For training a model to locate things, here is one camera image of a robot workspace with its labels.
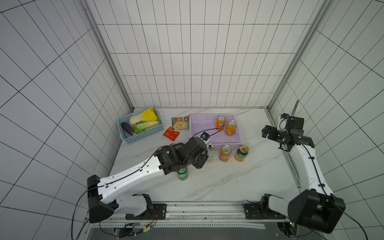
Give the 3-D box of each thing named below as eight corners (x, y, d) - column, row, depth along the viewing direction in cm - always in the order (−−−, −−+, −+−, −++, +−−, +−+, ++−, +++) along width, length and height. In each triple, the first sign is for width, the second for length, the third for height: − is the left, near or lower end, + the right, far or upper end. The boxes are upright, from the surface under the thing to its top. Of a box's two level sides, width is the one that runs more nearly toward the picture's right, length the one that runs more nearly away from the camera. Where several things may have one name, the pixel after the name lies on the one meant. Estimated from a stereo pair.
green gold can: (235, 161, 92) (239, 154, 83) (233, 153, 95) (237, 145, 87) (244, 161, 92) (249, 154, 83) (242, 153, 95) (247, 145, 87)
